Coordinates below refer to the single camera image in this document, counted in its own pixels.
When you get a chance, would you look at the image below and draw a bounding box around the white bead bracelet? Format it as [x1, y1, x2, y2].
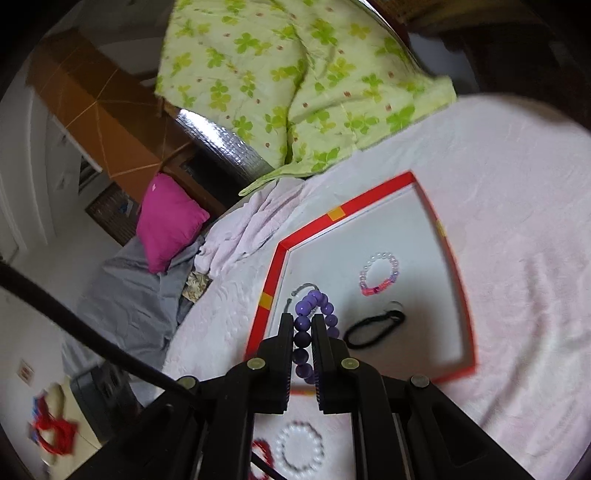
[274, 420, 326, 473]

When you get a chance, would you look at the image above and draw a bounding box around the pink textured blanket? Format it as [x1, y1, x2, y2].
[162, 95, 590, 479]

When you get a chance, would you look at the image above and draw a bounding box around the grey bed sheet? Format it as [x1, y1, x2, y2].
[62, 234, 206, 407]

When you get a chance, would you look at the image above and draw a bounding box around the small patterned cloth pouch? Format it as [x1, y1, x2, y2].
[181, 271, 211, 303]

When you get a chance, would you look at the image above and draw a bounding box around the silver metal bangle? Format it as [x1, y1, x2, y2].
[283, 282, 320, 316]

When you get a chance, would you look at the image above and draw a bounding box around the black hair tie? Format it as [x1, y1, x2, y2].
[342, 309, 408, 351]

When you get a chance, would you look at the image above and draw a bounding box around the red bead bracelet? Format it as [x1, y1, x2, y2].
[248, 437, 276, 480]

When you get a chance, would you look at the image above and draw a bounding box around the silver foil insulation panel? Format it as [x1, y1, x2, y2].
[175, 109, 273, 187]

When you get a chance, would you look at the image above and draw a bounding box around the pink pearl bracelet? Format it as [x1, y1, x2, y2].
[358, 251, 401, 298]

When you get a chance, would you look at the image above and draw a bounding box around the green clover quilt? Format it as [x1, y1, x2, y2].
[156, 1, 456, 190]

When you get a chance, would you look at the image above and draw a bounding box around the purple bead bracelet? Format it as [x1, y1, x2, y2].
[292, 289, 341, 386]

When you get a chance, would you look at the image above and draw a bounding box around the magenta pillow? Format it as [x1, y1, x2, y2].
[136, 173, 209, 274]

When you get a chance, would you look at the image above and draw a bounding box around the red shallow box tray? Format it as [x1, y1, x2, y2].
[245, 171, 477, 383]

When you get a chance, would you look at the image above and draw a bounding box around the orange wooden pillar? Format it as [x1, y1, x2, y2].
[27, 30, 192, 202]

